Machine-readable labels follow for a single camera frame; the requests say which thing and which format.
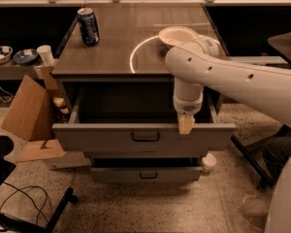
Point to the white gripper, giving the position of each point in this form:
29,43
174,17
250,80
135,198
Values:
187,107

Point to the grey top drawer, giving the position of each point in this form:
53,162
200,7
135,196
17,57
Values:
136,120

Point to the grey drawer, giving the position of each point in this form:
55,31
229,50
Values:
146,175
136,120

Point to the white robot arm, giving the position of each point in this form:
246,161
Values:
265,89

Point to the grey bottom drawer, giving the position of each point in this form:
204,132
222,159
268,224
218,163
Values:
146,175

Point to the grey drawer cabinet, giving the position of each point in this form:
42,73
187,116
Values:
129,51

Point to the white cup on floor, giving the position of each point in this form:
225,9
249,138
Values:
208,162

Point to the black stand leg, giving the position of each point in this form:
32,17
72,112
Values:
249,153

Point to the white paper bowl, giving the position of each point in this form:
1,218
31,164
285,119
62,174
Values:
176,35

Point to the person in dark trousers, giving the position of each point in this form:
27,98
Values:
277,151

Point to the clear plastic cup on floor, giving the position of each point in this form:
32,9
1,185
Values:
255,209

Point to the blue soda can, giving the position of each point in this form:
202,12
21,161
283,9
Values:
88,26

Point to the brown cardboard box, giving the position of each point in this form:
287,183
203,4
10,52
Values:
31,117

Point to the white paper cup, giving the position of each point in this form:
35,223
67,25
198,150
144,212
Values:
46,54

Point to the blue patterned bowl right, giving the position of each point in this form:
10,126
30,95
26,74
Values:
25,57

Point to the blue patterned bowl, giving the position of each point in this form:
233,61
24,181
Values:
5,54
25,57

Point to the grey low bench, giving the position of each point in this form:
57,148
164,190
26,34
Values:
13,71

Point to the black chair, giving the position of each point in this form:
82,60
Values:
9,223

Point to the blue patterned bowl left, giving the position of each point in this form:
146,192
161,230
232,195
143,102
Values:
5,54

